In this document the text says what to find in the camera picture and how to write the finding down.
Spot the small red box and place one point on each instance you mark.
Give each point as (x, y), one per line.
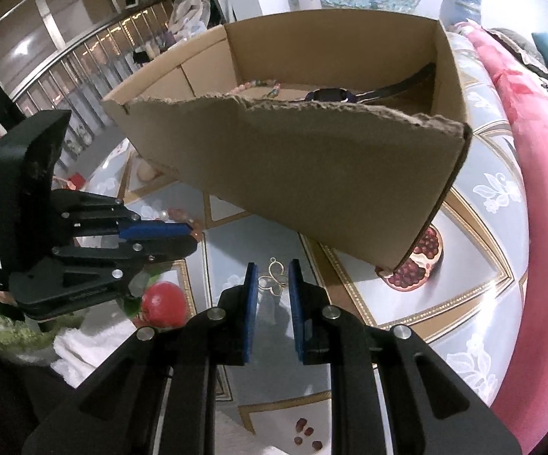
(77, 181)

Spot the brown cardboard box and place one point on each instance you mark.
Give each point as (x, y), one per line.
(302, 175)

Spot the pink floral quilt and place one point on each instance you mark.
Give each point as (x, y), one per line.
(539, 151)

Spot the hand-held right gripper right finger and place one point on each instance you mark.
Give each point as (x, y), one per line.
(296, 315)

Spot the dark blue smartwatch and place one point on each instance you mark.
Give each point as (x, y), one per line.
(326, 95)

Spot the metal stair railing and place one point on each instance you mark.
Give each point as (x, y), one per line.
(65, 71)

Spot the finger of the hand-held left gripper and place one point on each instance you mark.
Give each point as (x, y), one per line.
(160, 249)
(155, 231)

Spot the hanging clothes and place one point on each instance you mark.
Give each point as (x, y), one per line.
(188, 9)

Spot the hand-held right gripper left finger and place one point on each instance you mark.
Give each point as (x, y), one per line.
(251, 315)

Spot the brown lace pillow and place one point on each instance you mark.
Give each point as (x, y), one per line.
(520, 47)

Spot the patterned fruit print tablecloth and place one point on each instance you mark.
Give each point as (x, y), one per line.
(482, 227)

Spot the blue water dispenser bottle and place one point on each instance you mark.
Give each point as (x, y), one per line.
(461, 4)

